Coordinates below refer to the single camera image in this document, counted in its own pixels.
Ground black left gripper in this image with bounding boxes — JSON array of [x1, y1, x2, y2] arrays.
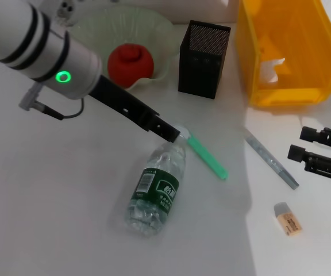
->
[[88, 74, 181, 143]]

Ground silver glitter pen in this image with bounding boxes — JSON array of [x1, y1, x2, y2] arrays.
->
[[244, 128, 300, 190]]

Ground green pen with white clip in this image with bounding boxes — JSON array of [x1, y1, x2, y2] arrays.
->
[[186, 135, 229, 181]]

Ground clear green-label water bottle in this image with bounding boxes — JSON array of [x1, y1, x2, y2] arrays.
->
[[124, 124, 191, 237]]

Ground white paper ball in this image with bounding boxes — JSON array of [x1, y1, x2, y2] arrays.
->
[[258, 57, 286, 84]]

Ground black mesh pen holder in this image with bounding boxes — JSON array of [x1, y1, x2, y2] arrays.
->
[[178, 20, 232, 100]]

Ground pale green glass fruit plate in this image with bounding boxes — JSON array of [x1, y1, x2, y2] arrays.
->
[[67, 5, 175, 93]]

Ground yellow plastic storage bin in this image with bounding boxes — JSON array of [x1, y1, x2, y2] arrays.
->
[[235, 0, 331, 108]]

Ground left gripper cable with connector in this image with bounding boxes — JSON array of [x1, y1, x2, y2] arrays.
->
[[18, 82, 85, 121]]

